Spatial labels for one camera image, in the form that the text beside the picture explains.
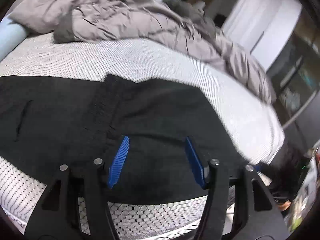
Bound black pants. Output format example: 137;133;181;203
1;75;246;204

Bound person's right hand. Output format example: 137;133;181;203
277;200;291;212

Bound white honeycomb pattern mattress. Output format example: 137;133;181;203
1;34;285;239

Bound dark open shelf unit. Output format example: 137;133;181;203
266;7;320;131

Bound grey crumpled duvet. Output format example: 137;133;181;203
9;0;276;104

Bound white wardrobe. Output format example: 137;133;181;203
222;0;302;71

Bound light blue pillow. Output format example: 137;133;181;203
0;16;29;61

